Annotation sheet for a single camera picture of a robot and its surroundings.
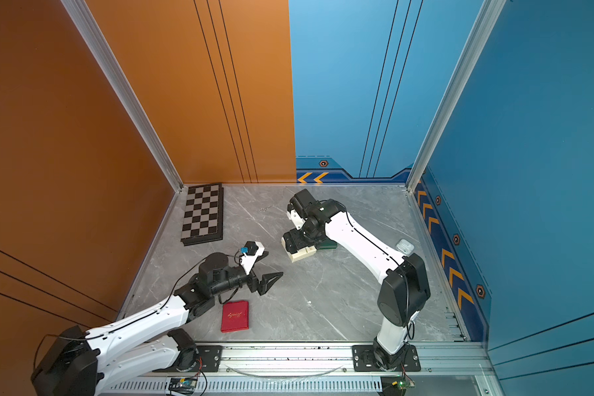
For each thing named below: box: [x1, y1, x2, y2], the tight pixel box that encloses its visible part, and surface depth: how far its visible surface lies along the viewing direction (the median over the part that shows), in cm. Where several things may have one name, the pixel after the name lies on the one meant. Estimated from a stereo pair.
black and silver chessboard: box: [179, 183, 225, 247], surface depth 107 cm
